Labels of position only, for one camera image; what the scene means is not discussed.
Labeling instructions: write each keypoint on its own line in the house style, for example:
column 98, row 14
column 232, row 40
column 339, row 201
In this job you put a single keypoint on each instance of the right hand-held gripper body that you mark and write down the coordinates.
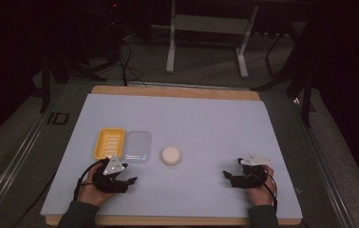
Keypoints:
column 253, row 172

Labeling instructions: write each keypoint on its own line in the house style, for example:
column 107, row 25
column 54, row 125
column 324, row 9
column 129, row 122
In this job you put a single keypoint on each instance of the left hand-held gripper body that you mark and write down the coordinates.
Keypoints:
column 108, row 177

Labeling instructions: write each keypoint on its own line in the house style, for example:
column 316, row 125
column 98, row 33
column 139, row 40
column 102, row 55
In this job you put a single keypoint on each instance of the clear plastic lid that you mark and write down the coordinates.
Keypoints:
column 138, row 148

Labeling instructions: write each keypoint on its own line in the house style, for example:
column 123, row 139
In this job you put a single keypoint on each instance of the yellow soap dish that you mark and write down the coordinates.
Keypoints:
column 109, row 143

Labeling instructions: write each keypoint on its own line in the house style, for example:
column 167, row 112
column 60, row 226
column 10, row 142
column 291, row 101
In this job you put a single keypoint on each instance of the round white soap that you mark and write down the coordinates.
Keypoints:
column 171, row 155

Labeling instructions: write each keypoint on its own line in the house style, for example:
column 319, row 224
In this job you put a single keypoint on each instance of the person's right hand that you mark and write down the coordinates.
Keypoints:
column 261, row 191

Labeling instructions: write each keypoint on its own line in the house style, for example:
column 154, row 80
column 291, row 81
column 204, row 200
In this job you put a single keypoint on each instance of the person's left hand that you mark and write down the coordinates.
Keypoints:
column 92, row 191

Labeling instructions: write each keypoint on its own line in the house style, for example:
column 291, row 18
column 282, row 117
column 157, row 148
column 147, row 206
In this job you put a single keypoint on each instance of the pale blue table mat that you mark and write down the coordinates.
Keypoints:
column 184, row 126

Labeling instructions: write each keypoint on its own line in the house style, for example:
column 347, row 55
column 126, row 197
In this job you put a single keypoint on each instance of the black tripod stand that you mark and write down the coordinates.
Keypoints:
column 70, row 68
column 294, row 82

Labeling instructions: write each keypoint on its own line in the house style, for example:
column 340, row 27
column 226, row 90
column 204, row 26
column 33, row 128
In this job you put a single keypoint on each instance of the white metal stand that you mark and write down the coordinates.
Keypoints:
column 211, row 28

